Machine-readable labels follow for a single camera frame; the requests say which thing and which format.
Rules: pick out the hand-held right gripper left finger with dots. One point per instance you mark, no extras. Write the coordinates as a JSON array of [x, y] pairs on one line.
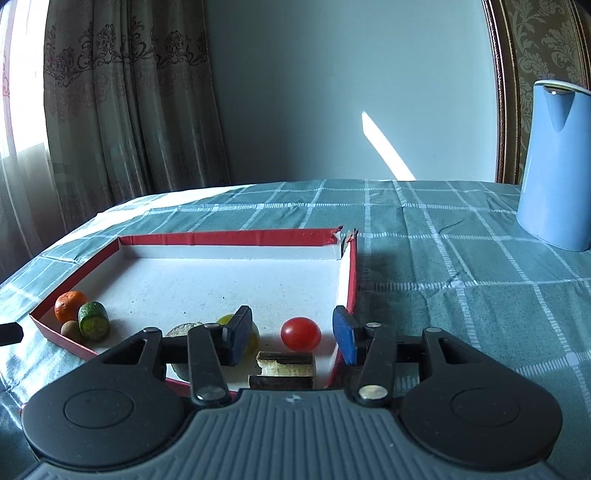
[[240, 332]]

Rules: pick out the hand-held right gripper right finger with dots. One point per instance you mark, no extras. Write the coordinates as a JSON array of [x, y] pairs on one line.
[[345, 337]]

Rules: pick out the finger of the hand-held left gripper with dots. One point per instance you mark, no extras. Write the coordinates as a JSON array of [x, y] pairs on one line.
[[10, 334]]

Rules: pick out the yellow-green cherry tomato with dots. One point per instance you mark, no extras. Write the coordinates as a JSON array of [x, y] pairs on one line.
[[225, 319]]

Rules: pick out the red cherry tomato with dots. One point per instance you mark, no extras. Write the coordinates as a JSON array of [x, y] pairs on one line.
[[300, 333]]

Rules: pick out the red cardboard box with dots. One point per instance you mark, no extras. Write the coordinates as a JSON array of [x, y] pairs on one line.
[[207, 286]]

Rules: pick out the small brown kiwi berry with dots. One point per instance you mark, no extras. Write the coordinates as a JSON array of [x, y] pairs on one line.
[[70, 331]]

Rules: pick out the orange mandarin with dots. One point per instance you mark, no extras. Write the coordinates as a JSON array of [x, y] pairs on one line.
[[69, 305]]

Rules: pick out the green cucumber piece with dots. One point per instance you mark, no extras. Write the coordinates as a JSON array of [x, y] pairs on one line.
[[93, 321]]

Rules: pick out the teal checked tablecloth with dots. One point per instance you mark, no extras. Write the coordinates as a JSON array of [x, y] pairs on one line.
[[438, 277]]

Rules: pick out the sheer white curtain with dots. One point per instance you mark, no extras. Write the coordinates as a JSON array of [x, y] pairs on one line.
[[21, 115]]

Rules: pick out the patterned beige curtain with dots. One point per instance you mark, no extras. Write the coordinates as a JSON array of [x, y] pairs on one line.
[[129, 101]]

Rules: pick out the blue kettle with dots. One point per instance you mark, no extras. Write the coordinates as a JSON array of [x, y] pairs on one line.
[[554, 175]]

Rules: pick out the gilded wall frame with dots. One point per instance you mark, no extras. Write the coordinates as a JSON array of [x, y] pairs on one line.
[[505, 115]]

